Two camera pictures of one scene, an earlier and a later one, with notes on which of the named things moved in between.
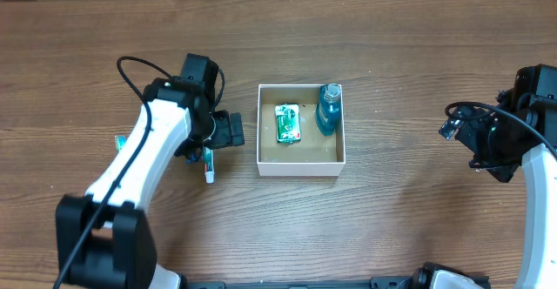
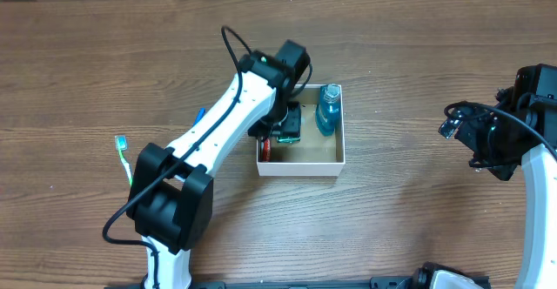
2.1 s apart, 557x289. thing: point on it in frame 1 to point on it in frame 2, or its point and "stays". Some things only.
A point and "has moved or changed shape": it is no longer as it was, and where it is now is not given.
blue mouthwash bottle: [328, 110] stays
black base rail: [374, 283] stays
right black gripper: [472, 134] stays
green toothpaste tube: [209, 164] has moved or changed shape
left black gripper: [202, 151] to [286, 129]
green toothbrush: [119, 142] stays
